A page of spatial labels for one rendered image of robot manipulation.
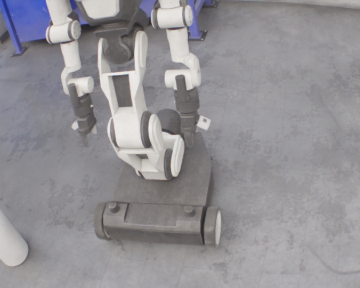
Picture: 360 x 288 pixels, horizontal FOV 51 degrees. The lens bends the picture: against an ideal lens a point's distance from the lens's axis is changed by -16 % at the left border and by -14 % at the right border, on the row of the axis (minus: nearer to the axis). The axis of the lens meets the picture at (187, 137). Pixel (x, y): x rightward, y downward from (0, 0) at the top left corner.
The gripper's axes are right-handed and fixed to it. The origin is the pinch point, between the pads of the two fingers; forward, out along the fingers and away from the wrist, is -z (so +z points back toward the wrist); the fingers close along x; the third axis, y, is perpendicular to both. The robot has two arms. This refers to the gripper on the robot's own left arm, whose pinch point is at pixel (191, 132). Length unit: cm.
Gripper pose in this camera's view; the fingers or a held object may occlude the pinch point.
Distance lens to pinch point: 166.9
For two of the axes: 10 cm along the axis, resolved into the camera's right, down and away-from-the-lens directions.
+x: -1.8, 5.4, -8.2
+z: -1.3, -8.4, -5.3
